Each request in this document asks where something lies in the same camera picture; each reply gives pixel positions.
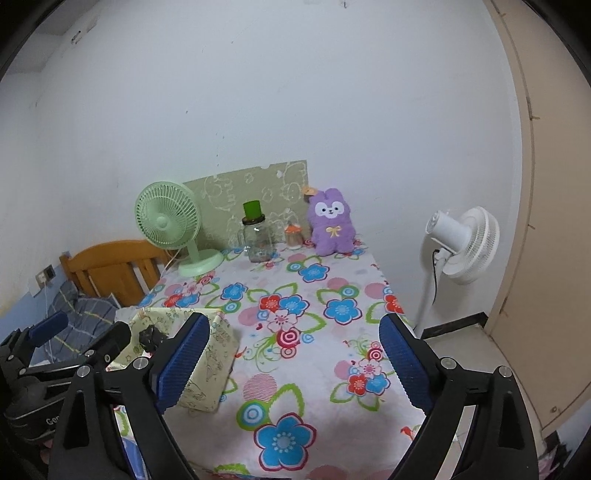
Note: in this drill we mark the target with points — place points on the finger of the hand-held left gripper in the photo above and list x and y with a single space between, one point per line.
46 328
113 341

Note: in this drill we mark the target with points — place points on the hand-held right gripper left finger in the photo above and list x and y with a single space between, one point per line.
182 364

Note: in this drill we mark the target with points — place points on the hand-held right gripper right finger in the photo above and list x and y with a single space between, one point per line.
406 364

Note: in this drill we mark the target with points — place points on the black cloth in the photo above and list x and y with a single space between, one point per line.
150 339

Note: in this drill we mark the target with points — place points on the yellow printed fabric storage box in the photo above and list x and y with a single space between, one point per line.
217 350

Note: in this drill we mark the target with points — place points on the grey plaid pillow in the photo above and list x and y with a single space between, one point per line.
87 314

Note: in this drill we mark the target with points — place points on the wooden bed headboard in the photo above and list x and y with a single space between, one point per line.
106 258

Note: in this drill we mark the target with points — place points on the floral tablecloth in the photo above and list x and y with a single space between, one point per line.
323 286

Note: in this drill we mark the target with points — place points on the green desk fan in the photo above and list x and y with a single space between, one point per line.
161 217

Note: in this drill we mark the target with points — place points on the glass jar with green lid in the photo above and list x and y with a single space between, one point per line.
258 244

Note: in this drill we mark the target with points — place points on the white standing fan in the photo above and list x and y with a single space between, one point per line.
475 240

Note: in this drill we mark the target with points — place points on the purple plush bunny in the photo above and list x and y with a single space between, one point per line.
330 235

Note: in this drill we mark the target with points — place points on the small jar with orange lid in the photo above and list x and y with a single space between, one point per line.
292 240

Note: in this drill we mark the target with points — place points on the green patterned board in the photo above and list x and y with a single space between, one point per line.
258 184

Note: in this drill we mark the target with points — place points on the beige door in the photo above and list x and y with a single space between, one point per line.
554 230

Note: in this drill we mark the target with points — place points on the wall socket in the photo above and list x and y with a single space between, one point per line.
46 274

